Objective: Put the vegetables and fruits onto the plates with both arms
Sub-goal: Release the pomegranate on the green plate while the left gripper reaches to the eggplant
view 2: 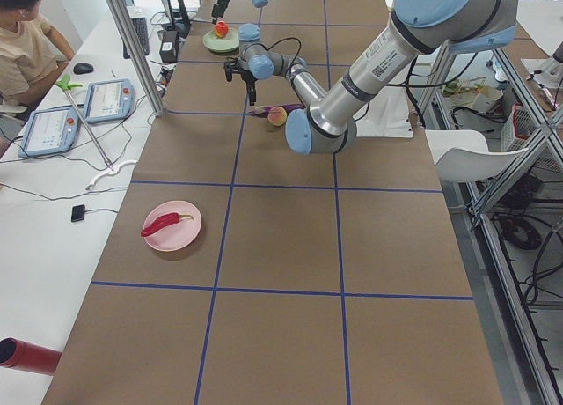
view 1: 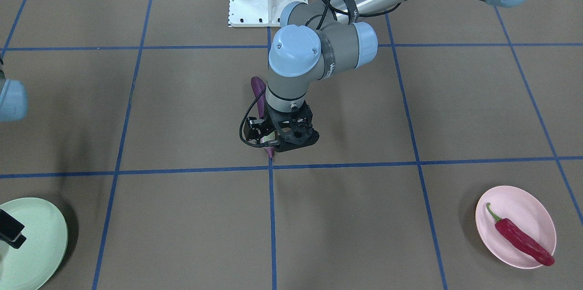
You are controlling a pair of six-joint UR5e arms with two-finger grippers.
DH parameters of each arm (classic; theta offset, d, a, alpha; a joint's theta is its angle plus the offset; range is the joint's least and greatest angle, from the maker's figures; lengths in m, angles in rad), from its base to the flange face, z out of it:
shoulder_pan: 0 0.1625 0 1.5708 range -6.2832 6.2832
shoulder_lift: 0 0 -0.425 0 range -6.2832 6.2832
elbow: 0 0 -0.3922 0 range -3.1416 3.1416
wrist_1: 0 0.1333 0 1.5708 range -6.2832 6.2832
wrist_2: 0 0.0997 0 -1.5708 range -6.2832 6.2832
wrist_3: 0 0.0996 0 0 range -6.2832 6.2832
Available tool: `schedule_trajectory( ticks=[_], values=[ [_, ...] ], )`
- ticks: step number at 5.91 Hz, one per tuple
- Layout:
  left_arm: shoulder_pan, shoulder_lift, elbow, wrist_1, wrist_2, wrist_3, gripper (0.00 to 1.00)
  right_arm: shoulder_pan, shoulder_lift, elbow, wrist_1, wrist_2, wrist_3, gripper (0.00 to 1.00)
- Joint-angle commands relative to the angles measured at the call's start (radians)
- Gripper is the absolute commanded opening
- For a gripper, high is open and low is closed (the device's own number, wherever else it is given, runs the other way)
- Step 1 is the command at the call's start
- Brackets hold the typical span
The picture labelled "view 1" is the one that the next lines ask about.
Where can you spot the pink plate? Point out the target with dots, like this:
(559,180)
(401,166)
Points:
(526,212)

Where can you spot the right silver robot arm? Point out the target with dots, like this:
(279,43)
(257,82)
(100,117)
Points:
(13,107)

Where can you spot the purple eggplant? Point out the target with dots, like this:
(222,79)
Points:
(258,86)

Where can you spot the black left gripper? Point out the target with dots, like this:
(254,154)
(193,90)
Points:
(256,129)

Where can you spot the light green plate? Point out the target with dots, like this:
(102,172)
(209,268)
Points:
(30,266)

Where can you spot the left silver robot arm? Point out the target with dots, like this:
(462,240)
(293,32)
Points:
(315,42)

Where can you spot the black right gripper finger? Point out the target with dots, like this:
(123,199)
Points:
(11,230)

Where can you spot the red chili pepper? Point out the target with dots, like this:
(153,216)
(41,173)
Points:
(520,240)

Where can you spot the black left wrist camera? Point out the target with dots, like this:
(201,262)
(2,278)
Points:
(254,129)

